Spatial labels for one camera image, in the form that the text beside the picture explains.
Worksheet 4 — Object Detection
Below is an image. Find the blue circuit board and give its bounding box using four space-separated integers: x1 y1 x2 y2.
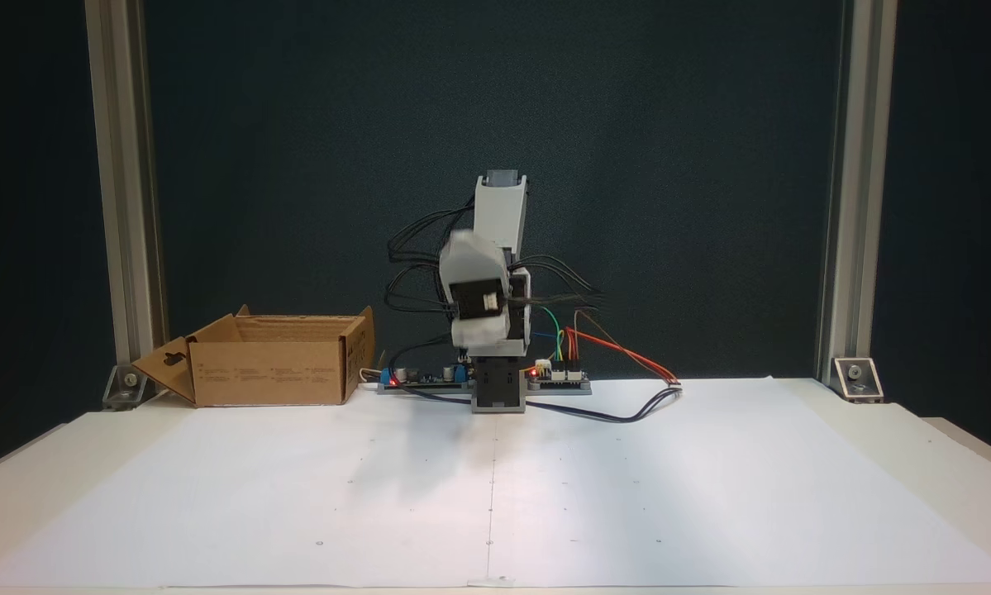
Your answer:
379 364 471 389

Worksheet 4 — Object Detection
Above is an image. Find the grey board mounting plate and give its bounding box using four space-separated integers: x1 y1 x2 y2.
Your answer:
377 380 593 396

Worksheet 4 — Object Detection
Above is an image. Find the brown cardboard box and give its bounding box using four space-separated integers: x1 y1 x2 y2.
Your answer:
131 304 376 407

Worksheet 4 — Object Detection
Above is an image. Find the coloured jumper wire bundle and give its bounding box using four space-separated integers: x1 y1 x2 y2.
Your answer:
528 304 579 369

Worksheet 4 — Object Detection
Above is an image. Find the circuit board with jumper wires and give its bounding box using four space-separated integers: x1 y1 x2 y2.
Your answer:
528 364 591 389

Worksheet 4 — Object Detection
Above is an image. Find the black servo cable bundle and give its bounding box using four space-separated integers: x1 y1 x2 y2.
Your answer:
384 207 478 352
507 256 605 313

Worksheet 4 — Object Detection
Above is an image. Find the orange red wire bundle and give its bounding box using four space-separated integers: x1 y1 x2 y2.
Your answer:
565 311 682 388

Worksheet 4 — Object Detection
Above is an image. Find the black cable with white connector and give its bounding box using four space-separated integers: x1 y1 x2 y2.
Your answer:
388 382 684 424

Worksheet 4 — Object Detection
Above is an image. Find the metal corner bracket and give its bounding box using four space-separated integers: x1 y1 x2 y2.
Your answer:
102 364 165 410
831 357 884 404

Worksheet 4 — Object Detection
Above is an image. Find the aluminium frame post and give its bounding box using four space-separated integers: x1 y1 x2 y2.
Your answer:
84 0 168 369
816 0 898 383

